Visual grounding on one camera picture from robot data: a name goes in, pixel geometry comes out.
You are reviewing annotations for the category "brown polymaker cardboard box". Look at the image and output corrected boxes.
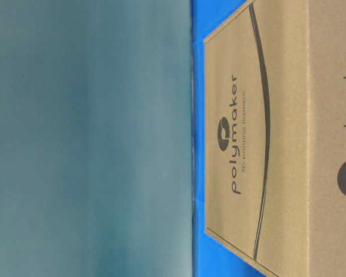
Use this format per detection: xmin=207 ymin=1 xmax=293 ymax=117
xmin=204 ymin=1 xmax=346 ymax=276

